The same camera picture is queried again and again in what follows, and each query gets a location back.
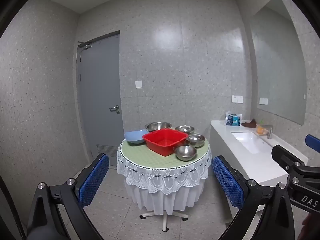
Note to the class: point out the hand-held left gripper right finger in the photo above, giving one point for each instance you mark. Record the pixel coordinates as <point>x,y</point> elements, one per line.
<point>227,180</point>

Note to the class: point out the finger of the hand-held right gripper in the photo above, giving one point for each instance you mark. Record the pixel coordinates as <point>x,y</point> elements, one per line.
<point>285,155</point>
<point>313,143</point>

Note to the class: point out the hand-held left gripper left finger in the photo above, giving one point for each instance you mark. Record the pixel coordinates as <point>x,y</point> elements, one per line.
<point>93,177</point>

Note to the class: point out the small steel bowl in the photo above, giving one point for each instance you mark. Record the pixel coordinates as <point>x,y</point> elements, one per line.
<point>195,140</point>
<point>184,129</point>
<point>185,153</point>

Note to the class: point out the blue plastic plate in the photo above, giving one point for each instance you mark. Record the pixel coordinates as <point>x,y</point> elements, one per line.
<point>135,136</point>

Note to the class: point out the red plastic basin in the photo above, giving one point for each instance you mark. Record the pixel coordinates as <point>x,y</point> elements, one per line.
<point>165,141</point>

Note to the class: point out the large steel bowl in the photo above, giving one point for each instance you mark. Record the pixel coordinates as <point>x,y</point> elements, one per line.
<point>158,126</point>

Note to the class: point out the person's right hand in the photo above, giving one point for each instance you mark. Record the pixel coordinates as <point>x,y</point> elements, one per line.
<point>307,223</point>

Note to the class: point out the white vanity counter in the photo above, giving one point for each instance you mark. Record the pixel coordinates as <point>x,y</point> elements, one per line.
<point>232,152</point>

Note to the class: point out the metal faucet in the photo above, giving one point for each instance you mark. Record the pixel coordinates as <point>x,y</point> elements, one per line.
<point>269,131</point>

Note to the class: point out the door vent grille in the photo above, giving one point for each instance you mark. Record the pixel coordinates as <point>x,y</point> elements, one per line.
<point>106,151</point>

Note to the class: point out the orange round object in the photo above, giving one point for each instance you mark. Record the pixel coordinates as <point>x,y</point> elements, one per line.
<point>260,130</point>

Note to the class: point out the white sink basin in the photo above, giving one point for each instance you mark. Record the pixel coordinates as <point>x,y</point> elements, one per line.
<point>252,141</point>

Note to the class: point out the brown cloth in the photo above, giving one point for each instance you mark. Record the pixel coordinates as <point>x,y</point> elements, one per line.
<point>250,123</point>

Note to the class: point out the blue tissue pack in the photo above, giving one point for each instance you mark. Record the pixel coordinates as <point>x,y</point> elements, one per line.
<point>233,119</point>

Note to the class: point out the white lace tablecloth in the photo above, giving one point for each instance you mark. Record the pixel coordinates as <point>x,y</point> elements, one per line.
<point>160,192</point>

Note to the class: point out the white table base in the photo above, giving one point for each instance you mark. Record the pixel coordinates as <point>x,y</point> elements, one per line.
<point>165,218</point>

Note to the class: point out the grey door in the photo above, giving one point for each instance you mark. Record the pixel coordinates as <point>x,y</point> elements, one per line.
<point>100,85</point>

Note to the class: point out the metal door closer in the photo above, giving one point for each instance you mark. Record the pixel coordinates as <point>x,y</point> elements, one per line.
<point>85,45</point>

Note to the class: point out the white wall socket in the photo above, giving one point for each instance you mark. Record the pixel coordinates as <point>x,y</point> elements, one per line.
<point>237,99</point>

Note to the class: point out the wall mirror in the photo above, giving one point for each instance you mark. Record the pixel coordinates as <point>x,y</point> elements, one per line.
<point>277,67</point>

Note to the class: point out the white light switch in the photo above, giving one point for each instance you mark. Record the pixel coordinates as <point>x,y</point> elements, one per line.
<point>138,84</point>

